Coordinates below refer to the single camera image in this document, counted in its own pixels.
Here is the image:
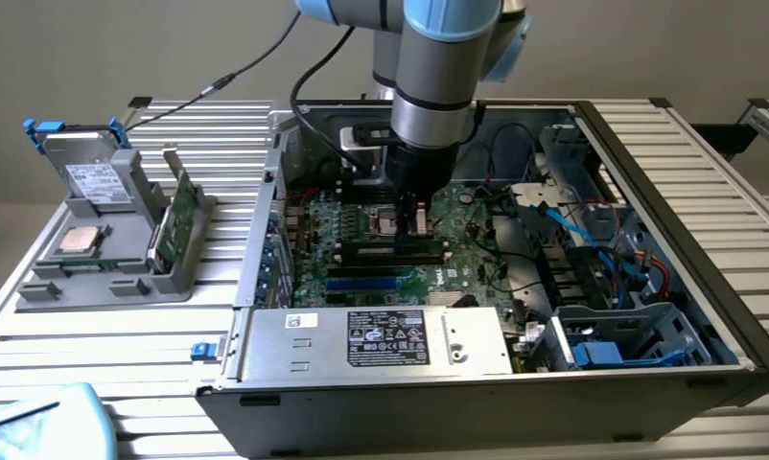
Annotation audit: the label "light blue rounded object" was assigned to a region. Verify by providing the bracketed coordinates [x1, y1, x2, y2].
[0, 381, 121, 460]

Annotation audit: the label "CPU chip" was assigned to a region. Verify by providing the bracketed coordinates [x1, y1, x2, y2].
[57, 223, 114, 257]

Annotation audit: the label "black camera cable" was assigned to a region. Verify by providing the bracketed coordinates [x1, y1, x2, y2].
[289, 25, 376, 176]

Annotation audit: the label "CPU socket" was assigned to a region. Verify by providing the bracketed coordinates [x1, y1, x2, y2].
[355, 204, 405, 240]

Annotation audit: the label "hard disk in blue caddy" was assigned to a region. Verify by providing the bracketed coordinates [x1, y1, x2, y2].
[21, 117, 137, 203]

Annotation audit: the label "blue case latch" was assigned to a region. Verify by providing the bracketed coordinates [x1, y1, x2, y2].
[189, 339, 224, 361]

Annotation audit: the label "metal disk bay blue rails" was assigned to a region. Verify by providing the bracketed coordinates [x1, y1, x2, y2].
[548, 301, 725, 372]

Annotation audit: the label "blue SATA wire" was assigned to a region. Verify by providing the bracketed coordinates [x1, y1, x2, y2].
[534, 201, 636, 309]

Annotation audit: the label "green graphics card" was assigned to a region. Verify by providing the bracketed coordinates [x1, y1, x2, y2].
[144, 149, 209, 276]

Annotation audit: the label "blue expansion slot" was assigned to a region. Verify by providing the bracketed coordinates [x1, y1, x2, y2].
[325, 276, 403, 290]

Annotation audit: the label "red wire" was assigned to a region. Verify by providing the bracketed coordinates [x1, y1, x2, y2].
[642, 252, 674, 290]

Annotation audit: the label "silver chipset heat sink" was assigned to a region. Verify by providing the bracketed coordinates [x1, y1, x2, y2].
[428, 291, 482, 309]

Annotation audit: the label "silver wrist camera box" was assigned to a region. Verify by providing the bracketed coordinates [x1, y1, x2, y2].
[337, 124, 395, 187]

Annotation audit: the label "green motherboard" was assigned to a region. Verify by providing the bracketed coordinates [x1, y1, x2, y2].
[279, 179, 534, 311]

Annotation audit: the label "black RAM stick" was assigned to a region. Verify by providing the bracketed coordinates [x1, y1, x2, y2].
[340, 241, 456, 257]

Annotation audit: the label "silver power supply unit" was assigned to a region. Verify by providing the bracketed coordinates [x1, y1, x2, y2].
[236, 306, 514, 380]

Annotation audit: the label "grey parts rack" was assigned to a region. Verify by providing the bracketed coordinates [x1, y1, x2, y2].
[14, 147, 220, 313]

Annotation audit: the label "metal drive cage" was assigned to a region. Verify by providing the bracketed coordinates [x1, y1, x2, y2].
[532, 122, 630, 217]

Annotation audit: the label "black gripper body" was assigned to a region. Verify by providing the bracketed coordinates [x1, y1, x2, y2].
[387, 139, 460, 204]

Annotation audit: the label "black cable with metal connector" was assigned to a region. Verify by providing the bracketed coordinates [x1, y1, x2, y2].
[124, 11, 304, 132]

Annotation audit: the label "open black PC case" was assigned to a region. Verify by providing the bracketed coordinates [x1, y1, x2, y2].
[193, 98, 769, 460]

